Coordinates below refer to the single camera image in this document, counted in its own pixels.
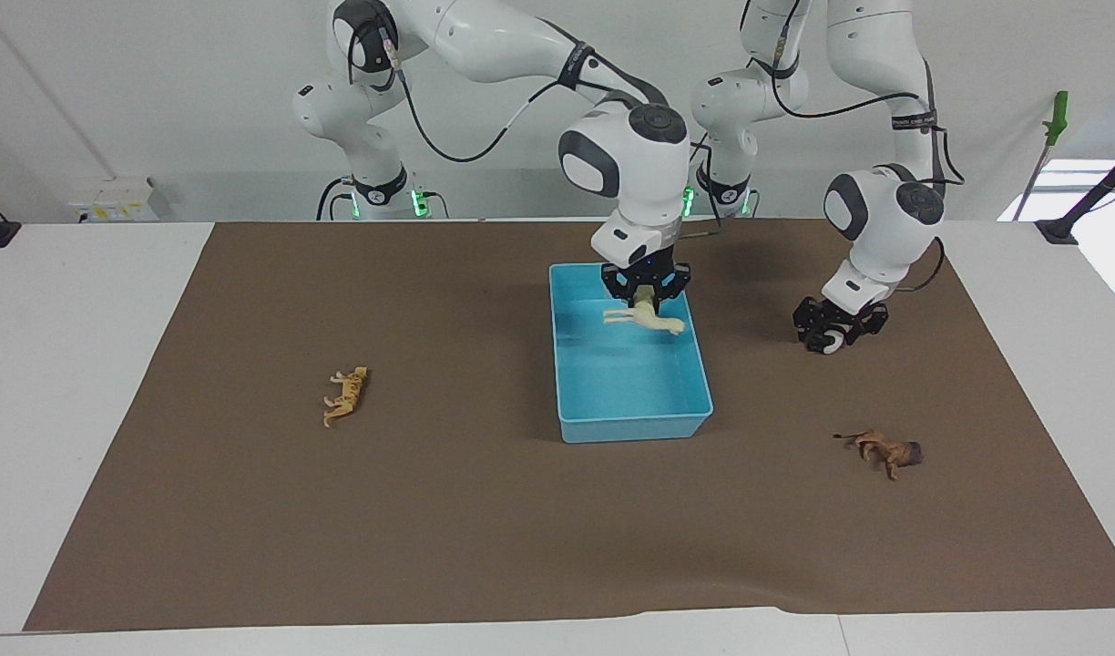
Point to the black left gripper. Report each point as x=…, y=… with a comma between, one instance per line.
x=840, y=314

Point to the blue plastic storage box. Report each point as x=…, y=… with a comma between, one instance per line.
x=626, y=383

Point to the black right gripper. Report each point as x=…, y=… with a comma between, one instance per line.
x=644, y=275

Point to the brown lion toy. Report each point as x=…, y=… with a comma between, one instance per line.
x=885, y=449

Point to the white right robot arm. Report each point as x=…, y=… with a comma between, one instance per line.
x=521, y=46

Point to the orange striped tiger toy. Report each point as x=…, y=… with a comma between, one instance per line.
x=348, y=394

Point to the brown table mat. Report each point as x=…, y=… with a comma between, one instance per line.
x=521, y=528

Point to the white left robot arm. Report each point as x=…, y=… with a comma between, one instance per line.
x=885, y=219

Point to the black angled stand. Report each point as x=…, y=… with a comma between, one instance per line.
x=1090, y=200

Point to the cream horse toy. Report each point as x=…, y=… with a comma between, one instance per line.
x=650, y=319

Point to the white wall outlet box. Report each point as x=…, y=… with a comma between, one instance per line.
x=111, y=199

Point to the black and white panda toy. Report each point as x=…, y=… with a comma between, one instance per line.
x=832, y=343

